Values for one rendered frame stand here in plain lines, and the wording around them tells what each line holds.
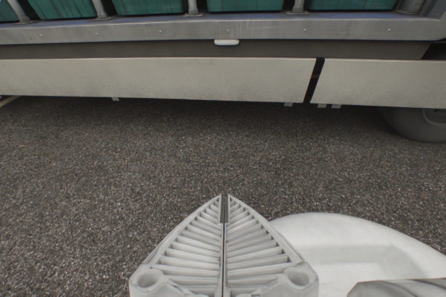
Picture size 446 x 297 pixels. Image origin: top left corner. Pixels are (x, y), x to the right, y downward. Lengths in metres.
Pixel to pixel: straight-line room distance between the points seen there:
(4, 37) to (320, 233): 1.51
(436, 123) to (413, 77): 0.54
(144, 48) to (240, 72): 0.45
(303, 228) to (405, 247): 0.19
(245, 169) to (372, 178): 0.66
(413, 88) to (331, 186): 0.56
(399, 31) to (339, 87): 0.25
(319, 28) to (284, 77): 0.21
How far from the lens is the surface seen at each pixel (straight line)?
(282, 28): 0.82
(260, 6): 0.98
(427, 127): 1.56
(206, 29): 0.83
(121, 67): 1.05
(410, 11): 1.14
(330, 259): 0.50
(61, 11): 1.36
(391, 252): 0.54
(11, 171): 1.62
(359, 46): 0.95
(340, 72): 0.95
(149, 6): 1.08
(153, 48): 0.95
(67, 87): 1.34
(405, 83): 1.11
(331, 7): 1.04
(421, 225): 1.14
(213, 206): 0.16
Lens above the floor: 0.76
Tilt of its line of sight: 45 degrees down
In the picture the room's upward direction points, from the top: 3 degrees counter-clockwise
